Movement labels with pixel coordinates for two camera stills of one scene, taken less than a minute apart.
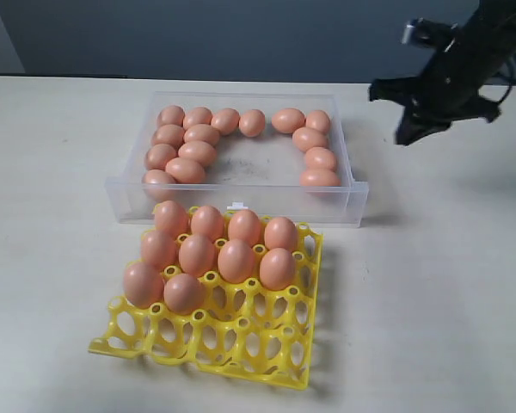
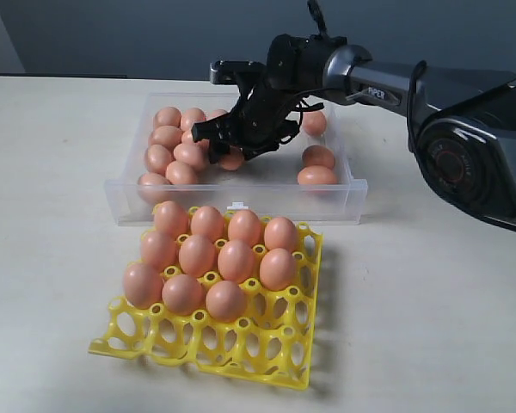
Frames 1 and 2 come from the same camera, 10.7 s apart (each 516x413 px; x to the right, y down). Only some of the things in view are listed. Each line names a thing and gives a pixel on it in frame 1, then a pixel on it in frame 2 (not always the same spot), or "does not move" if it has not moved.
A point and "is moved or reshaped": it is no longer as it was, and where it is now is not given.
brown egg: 280,233 does not move
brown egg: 198,255 does not move
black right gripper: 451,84 → 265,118
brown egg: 277,268 does not move
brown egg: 246,225 does not move
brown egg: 287,120 is moved or reshaped
